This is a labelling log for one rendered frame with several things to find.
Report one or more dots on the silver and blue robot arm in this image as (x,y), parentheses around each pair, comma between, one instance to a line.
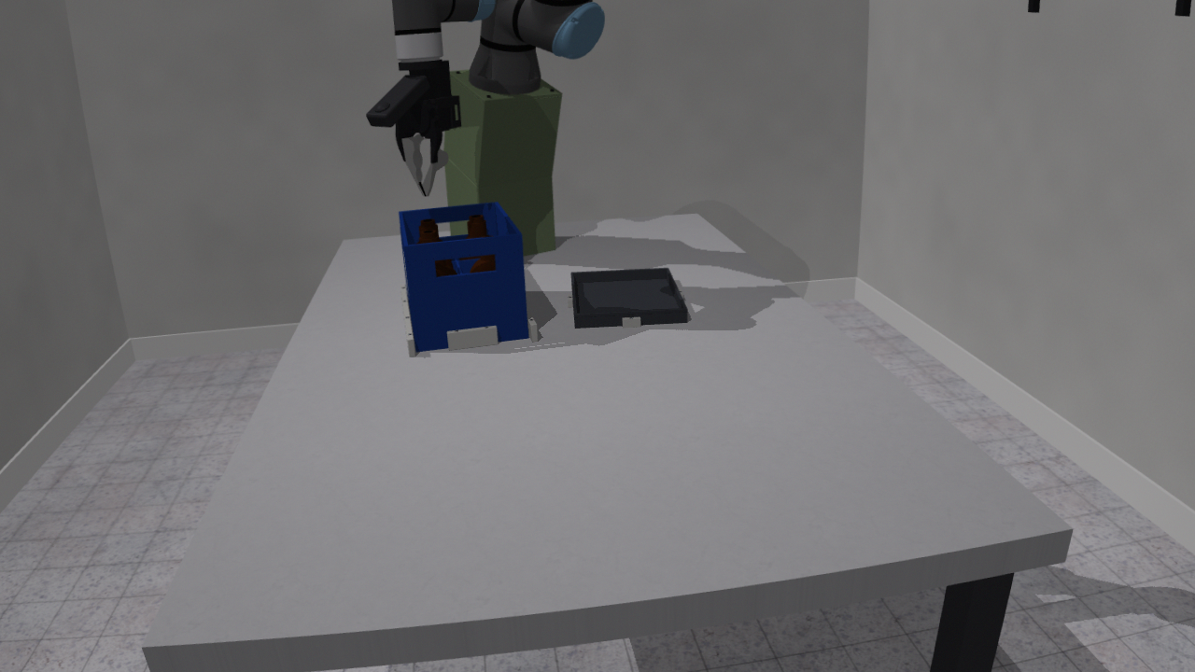
(503,63)

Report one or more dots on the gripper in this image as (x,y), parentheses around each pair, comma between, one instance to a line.
(419,153)

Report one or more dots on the brown bottle with blue label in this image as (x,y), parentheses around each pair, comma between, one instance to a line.
(484,264)

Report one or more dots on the blue crate with dividers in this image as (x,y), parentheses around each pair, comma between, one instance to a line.
(469,300)

